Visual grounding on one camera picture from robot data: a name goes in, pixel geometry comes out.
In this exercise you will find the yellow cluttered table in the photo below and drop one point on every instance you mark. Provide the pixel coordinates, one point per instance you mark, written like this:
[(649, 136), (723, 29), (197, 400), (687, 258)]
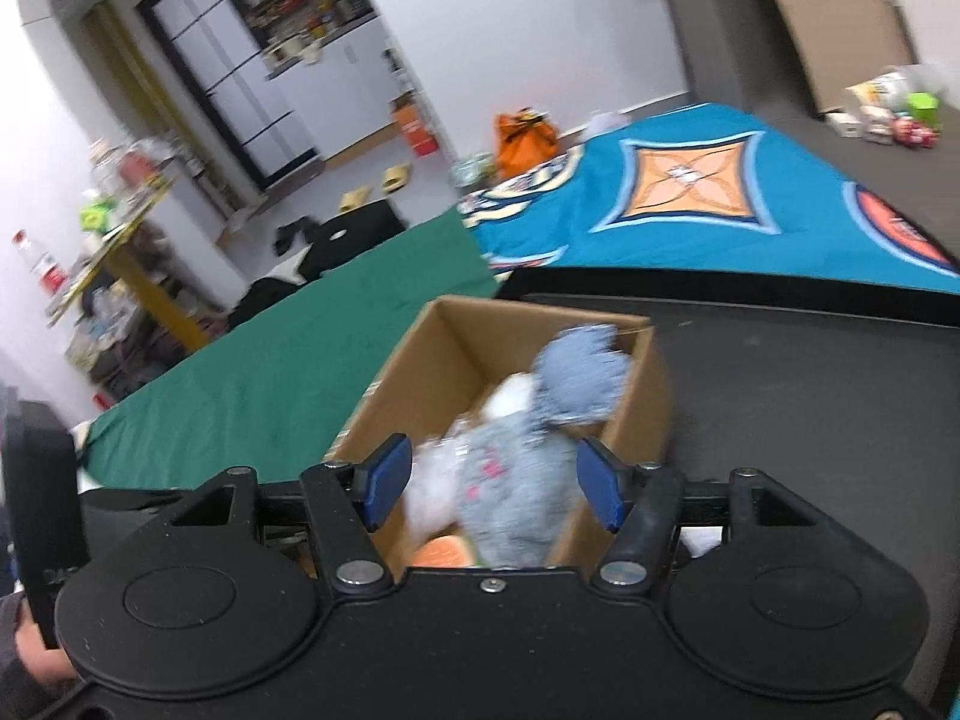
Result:
[(161, 307)]

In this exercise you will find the black framed glass door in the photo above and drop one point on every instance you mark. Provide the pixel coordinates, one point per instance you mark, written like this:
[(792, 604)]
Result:
[(225, 75)]

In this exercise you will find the green small container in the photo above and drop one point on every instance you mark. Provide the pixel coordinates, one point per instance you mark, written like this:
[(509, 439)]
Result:
[(924, 106)]

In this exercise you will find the yellow slipper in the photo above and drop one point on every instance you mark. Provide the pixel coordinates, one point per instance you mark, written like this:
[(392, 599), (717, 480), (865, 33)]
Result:
[(396, 178), (356, 199)]

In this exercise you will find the black slipper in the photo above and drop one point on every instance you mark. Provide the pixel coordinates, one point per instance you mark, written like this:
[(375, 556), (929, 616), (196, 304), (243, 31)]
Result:
[(304, 228), (283, 240)]

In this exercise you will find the plastic bag with greens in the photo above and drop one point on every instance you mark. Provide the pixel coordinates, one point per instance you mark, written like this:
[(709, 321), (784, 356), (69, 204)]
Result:
[(472, 169)]

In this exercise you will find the person's left hand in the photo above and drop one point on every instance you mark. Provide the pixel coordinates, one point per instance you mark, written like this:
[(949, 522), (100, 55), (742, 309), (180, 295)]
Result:
[(37, 664)]

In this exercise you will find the green cloth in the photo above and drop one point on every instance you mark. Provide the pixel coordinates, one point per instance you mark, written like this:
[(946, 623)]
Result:
[(262, 390)]

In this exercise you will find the white narrow rack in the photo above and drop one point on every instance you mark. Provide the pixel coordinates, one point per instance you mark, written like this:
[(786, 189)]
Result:
[(401, 71)]

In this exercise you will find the dark clothing pile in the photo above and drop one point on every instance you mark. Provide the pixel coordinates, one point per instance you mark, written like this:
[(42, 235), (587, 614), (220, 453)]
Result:
[(262, 300)]

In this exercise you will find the burger plush toy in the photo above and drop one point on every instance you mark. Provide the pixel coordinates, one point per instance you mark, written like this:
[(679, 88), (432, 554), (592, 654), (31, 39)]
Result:
[(442, 553)]

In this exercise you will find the white and black plush toy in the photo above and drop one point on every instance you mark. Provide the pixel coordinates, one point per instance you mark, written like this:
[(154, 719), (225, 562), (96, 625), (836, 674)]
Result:
[(510, 394)]

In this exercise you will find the red white bottle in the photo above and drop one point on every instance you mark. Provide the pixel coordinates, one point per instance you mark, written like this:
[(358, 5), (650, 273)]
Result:
[(37, 259)]

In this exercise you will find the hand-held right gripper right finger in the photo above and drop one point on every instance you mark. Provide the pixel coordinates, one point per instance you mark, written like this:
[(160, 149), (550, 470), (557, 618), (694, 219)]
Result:
[(604, 480)]

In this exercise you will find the black stool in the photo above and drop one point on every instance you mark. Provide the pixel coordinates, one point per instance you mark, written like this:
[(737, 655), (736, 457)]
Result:
[(352, 236)]

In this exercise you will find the orange cardboard box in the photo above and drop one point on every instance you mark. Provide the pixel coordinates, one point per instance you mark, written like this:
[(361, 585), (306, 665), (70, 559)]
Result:
[(416, 127)]

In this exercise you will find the orange bag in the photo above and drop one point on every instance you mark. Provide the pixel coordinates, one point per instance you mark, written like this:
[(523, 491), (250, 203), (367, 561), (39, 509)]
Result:
[(527, 142)]

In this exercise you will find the grey leaning board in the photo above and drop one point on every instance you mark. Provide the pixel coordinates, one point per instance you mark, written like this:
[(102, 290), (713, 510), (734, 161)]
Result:
[(720, 22)]

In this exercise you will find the large blue-grey plush toy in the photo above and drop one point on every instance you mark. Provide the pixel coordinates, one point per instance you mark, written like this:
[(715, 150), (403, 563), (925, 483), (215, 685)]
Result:
[(517, 495)]

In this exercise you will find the blue printed blanket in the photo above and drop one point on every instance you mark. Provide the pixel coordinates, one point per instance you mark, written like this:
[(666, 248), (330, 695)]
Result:
[(787, 187)]

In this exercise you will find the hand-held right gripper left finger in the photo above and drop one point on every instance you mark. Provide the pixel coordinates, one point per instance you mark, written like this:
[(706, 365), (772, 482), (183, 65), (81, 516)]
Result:
[(386, 476)]

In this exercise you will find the white cabinet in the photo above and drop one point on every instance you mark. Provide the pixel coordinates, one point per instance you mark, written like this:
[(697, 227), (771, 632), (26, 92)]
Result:
[(337, 97)]

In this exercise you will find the small grey plush toy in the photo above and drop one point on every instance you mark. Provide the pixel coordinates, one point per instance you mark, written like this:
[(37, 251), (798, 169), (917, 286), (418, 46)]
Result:
[(585, 375)]

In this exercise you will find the red small toy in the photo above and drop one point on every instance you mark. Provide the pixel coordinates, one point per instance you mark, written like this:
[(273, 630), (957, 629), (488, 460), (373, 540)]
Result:
[(915, 135)]

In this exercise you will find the clear plastic bag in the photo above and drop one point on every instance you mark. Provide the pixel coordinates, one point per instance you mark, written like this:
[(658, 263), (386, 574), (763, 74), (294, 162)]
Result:
[(431, 487)]

